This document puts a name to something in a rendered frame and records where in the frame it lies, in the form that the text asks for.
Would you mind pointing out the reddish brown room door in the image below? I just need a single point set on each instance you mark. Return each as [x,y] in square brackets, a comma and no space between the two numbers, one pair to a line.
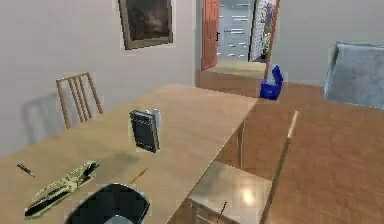
[210,33]

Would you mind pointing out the wooden chair with pale seat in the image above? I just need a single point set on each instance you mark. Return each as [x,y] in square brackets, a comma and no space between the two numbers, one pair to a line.
[233,190]

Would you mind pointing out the dark red pen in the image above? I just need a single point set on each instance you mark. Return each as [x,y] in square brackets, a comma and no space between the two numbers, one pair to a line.
[25,169]

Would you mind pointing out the dark upright book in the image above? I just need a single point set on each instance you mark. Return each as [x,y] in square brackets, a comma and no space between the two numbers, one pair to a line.
[144,130]

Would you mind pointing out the blue open bin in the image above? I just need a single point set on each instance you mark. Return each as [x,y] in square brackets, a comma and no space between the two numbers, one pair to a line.
[271,86]

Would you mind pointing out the dark framed wall picture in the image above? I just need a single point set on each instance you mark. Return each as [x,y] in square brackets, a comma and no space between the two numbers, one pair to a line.
[146,21]

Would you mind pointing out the black round bowl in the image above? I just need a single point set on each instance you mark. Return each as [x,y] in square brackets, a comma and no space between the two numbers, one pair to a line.
[110,205]

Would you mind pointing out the light wooden dining table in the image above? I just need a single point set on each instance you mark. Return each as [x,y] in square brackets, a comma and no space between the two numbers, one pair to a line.
[186,133]

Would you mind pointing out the grey armchair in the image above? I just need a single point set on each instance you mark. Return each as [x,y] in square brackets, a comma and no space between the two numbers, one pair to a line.
[358,76]

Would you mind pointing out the orange pencil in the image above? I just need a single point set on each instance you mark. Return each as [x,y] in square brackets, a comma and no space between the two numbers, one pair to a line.
[138,175]

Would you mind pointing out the wooden slat-back chair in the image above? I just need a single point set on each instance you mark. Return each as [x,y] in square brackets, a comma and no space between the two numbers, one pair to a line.
[79,97]

